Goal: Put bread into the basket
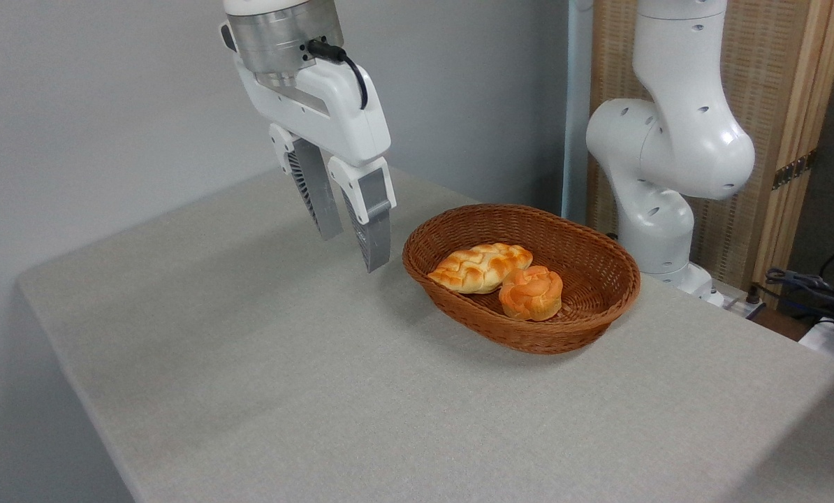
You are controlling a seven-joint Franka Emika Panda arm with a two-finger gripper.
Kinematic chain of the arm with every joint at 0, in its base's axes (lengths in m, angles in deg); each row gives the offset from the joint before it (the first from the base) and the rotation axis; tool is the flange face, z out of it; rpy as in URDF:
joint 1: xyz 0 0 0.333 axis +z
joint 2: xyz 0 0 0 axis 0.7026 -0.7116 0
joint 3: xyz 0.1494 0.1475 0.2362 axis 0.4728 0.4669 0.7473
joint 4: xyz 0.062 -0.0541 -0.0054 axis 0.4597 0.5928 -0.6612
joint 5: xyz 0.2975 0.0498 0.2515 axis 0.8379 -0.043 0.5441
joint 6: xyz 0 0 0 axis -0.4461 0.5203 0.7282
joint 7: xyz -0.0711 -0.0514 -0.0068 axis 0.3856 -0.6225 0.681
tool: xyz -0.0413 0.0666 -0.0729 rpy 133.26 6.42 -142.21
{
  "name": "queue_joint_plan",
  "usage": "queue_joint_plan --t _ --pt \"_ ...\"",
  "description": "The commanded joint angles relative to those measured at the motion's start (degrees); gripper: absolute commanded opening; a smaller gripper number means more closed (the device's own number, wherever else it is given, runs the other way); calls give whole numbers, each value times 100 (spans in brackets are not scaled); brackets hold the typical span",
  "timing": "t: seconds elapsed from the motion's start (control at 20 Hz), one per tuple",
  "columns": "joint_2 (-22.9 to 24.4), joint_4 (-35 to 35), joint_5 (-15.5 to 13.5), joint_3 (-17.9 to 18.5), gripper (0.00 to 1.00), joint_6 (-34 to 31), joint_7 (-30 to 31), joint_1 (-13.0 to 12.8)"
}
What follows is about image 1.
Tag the brown wicker oval basket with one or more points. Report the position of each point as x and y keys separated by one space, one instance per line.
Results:
x=591 y=307

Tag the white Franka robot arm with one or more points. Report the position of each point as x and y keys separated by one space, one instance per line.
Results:
x=675 y=147

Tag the metal screen hinge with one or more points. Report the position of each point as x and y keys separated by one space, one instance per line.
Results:
x=793 y=170

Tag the braided golden bread loaf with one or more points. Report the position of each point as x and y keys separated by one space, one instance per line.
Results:
x=476 y=269

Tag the round orange bread bun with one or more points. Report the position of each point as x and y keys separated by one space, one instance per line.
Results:
x=531 y=293

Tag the light grey vertical pole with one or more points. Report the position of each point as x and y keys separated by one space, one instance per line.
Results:
x=576 y=105

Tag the grey tablecloth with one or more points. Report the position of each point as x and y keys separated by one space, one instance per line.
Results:
x=249 y=363

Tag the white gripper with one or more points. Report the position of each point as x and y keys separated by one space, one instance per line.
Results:
x=333 y=112

